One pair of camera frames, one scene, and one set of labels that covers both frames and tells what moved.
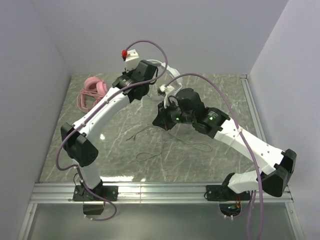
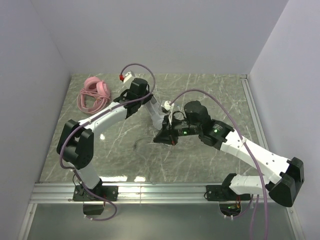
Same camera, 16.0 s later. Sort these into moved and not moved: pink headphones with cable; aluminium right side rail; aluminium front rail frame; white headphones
Moved: white headphones
Not moved: aluminium front rail frame; aluminium right side rail; pink headphones with cable
